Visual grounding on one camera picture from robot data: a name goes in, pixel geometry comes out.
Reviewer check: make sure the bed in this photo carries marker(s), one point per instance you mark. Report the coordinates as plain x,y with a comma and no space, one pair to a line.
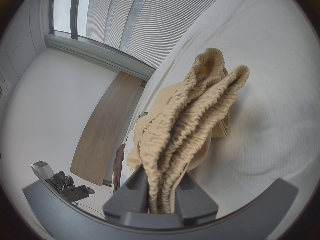
262,96

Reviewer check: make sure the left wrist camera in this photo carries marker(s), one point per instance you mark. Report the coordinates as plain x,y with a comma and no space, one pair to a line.
70,180

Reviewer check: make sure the brown garment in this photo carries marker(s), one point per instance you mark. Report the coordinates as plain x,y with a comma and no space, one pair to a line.
119,164

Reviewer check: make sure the white garment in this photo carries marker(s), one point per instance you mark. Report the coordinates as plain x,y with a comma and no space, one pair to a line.
129,144

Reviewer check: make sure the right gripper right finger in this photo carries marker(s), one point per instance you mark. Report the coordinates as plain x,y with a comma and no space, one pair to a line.
195,201

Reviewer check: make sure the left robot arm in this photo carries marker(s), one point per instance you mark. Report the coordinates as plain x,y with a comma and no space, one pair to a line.
42,170

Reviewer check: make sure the green garment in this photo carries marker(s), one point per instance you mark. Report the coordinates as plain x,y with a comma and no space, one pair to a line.
143,114

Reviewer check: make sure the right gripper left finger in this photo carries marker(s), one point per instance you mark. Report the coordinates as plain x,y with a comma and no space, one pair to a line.
130,199

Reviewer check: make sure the tan shorts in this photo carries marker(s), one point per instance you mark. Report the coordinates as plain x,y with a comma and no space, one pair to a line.
190,124

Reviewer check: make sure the window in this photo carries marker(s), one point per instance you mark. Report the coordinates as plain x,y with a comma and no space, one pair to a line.
150,21

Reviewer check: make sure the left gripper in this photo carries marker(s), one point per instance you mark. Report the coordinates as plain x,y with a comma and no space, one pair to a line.
75,193

